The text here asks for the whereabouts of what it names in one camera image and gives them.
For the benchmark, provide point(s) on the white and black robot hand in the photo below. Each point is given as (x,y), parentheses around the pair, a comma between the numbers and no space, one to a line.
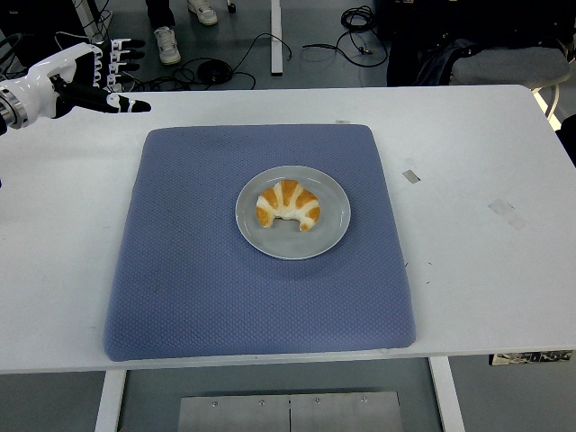
(54,76)

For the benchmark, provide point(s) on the black and white sticker label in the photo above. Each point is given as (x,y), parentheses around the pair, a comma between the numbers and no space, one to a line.
(526,358)

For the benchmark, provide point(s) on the person's leg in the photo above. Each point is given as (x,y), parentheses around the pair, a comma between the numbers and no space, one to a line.
(159,11)

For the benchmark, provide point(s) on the person's foot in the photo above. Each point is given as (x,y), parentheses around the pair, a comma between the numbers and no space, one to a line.
(167,45)
(202,11)

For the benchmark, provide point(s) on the white table leg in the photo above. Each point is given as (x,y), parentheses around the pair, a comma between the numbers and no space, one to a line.
(446,396)
(110,400)

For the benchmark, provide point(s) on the croissant bread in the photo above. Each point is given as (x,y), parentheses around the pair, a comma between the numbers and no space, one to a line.
(288,198)

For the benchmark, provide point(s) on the grey chair cushion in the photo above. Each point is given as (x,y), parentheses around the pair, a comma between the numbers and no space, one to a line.
(508,63)

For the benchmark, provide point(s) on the black round floor disc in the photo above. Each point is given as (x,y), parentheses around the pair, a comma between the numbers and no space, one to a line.
(213,71)

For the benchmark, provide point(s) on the white floor bar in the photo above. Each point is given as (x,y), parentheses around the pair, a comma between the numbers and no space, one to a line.
(276,36)

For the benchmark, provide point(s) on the grey round plate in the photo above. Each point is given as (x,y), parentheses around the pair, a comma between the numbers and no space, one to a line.
(292,245)

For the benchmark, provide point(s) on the grey tape piece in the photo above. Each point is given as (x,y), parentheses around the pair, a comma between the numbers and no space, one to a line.
(411,177)

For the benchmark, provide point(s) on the white stand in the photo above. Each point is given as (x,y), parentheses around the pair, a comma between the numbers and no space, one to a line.
(87,18)

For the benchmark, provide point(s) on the black object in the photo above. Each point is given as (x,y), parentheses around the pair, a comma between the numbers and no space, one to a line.
(568,139)

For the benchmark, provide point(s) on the white chair frame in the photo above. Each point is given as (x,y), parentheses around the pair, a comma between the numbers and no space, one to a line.
(551,101)

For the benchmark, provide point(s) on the dark jacket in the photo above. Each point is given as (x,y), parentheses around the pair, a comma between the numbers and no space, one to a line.
(405,67)

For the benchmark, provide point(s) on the blue quilted mat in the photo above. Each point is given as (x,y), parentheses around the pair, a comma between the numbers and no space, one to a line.
(180,270)

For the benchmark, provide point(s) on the clear tape piece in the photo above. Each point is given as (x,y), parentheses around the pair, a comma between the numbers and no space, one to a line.
(501,207)

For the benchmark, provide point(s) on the black box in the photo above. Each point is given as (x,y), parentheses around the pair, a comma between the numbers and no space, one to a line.
(36,18)

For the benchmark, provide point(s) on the black caster wheel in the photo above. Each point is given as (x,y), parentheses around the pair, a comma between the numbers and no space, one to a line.
(232,7)

